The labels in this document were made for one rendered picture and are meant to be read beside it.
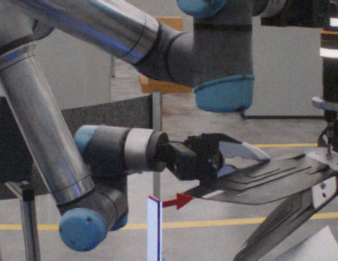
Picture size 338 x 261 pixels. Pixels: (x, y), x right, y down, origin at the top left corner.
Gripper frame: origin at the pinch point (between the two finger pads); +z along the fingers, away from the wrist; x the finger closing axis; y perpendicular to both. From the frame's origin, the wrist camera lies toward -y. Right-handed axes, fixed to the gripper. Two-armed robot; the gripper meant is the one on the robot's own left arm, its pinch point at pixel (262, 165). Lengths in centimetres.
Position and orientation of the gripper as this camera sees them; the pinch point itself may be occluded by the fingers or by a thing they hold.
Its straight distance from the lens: 93.6
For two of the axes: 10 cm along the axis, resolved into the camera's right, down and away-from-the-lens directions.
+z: 9.1, 1.0, -4.0
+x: -0.3, 9.8, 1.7
